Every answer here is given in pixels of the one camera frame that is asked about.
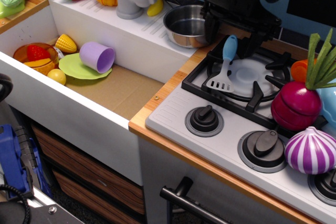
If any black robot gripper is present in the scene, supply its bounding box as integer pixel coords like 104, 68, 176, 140
201, 0, 281, 59

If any blue handled grey toy spatula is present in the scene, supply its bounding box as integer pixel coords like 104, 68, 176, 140
206, 35, 238, 93

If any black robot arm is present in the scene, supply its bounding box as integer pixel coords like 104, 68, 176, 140
201, 0, 282, 59

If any small stainless steel pan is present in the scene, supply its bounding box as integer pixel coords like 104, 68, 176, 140
163, 5, 209, 48

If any black stove burner grate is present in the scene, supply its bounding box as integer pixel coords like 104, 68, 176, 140
181, 34, 329, 139

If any orange toy carrot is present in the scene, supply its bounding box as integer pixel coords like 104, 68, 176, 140
291, 59, 308, 82

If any yellow toy banana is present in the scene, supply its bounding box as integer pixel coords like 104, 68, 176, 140
147, 0, 164, 17

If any left black stove knob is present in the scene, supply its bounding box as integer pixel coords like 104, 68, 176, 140
185, 105, 224, 137

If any black stove knob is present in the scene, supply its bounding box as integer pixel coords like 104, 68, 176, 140
237, 130, 287, 174
185, 105, 224, 137
308, 168, 335, 207

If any magenta toy beet with leaves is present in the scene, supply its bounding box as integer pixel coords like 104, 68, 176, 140
271, 29, 335, 131

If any light blue bowl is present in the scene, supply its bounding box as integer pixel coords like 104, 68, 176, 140
317, 87, 336, 129

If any middle black stove knob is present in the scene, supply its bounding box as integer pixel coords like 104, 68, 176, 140
237, 130, 287, 174

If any lilac plastic cup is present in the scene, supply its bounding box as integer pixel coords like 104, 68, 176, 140
79, 41, 116, 74

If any purple striped toy onion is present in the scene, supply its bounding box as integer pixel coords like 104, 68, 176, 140
285, 126, 335, 175

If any green plastic plate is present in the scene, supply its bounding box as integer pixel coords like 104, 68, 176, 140
58, 53, 112, 80

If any yellow toy corn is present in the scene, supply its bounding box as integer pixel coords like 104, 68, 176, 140
55, 34, 77, 53

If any right black stove knob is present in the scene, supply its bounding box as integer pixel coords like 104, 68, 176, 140
308, 168, 335, 207

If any yellow toy lemon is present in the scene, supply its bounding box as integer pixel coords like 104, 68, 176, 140
47, 69, 66, 85

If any orange transparent bowl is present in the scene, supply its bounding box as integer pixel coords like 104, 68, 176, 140
13, 42, 59, 75

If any orange toy fruit slice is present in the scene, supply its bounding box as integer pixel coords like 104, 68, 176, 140
24, 58, 52, 68

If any red toy strawberry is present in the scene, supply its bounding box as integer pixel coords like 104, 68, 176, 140
27, 45, 50, 61

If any upper wooden drawer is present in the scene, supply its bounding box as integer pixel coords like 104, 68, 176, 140
31, 124, 145, 216

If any wooden drawer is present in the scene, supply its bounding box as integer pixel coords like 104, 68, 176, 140
31, 124, 145, 216
51, 170, 146, 223

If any lower wooden drawer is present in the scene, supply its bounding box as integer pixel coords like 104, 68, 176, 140
51, 170, 146, 223

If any blue clamp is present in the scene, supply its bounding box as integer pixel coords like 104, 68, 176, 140
1, 124, 52, 197

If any black oven door handle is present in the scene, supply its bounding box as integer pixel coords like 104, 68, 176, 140
160, 176, 229, 223

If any black coiled cable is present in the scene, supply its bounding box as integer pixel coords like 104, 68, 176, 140
0, 183, 32, 224

